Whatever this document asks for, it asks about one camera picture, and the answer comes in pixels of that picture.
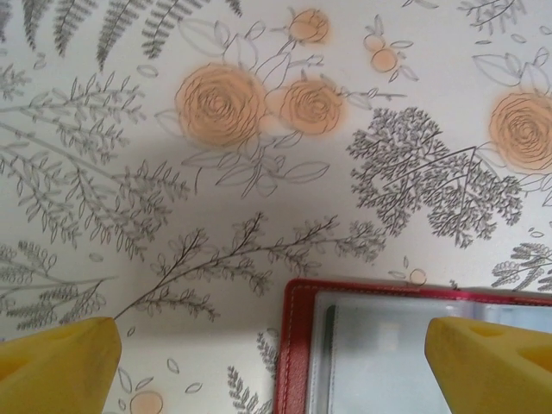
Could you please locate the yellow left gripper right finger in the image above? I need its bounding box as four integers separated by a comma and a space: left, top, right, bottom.
424, 317, 552, 414

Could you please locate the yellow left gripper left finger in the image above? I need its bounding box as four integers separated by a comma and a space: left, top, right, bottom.
0, 317, 121, 414

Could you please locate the red leather card holder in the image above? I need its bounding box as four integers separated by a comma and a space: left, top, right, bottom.
272, 278, 552, 414

